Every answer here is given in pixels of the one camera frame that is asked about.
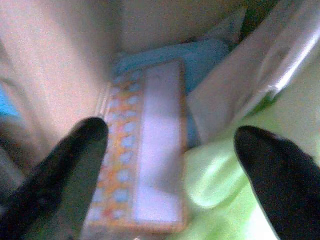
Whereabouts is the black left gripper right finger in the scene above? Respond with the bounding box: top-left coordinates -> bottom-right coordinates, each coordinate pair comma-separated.
233,124 -> 320,240

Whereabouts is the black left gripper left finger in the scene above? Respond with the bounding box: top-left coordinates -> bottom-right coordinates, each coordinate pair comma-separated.
0,116 -> 110,240

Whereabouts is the light green cloth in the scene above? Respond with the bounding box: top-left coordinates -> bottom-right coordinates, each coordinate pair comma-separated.
172,74 -> 320,240

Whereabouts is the orange patterned cardboard box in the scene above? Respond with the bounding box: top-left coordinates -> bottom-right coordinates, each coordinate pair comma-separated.
83,58 -> 188,235

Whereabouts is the translucent white plastic bag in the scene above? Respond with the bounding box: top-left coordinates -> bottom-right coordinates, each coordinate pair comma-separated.
0,0 -> 320,181

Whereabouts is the light blue cloth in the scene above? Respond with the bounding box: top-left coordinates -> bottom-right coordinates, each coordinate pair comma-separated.
109,38 -> 231,148

